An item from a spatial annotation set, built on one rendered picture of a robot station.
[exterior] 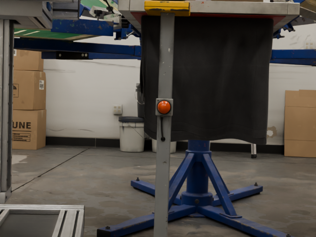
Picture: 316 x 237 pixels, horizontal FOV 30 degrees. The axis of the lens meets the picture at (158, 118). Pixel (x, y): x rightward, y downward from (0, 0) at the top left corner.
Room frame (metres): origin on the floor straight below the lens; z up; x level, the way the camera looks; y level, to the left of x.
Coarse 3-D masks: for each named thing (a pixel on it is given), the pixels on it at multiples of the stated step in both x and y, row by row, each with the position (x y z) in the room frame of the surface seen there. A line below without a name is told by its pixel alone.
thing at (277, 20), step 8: (208, 16) 2.00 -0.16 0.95; (216, 16) 1.99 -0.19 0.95; (224, 16) 1.99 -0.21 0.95; (232, 16) 1.98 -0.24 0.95; (240, 16) 1.97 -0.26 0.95; (248, 16) 1.97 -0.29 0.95; (256, 16) 1.96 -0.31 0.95; (264, 16) 1.95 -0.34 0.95; (272, 16) 1.95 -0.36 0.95; (280, 16) 1.94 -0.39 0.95
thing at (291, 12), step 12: (120, 0) 1.93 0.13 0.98; (132, 0) 1.93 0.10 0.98; (144, 0) 1.93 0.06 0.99; (192, 0) 1.92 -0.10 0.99; (120, 12) 1.98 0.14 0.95; (144, 12) 1.96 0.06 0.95; (192, 12) 1.92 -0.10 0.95; (204, 12) 1.92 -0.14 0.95; (216, 12) 1.91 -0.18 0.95; (228, 12) 1.91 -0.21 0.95; (240, 12) 1.91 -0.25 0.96; (252, 12) 1.91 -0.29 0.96; (264, 12) 1.90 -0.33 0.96; (276, 12) 1.90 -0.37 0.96; (288, 12) 1.90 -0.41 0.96; (132, 24) 2.36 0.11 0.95; (276, 24) 2.19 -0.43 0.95
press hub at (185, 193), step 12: (192, 144) 3.31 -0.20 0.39; (204, 144) 3.30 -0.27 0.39; (192, 168) 3.31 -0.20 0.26; (204, 168) 3.31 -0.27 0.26; (192, 180) 3.31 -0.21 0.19; (204, 180) 3.31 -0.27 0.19; (192, 192) 3.31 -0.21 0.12; (204, 192) 3.31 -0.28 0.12; (192, 204) 3.27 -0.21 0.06; (204, 204) 3.28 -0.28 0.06; (192, 216) 3.21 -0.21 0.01; (204, 216) 3.21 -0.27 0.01
